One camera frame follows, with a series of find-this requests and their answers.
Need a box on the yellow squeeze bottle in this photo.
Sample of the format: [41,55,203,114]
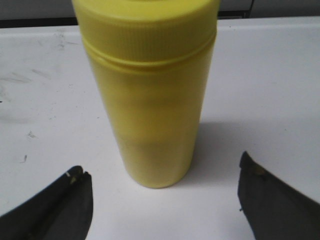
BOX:
[72,0,220,189]

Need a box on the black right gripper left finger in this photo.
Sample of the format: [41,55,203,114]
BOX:
[0,165,94,240]

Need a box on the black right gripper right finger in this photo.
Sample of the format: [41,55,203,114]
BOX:
[237,152,320,240]

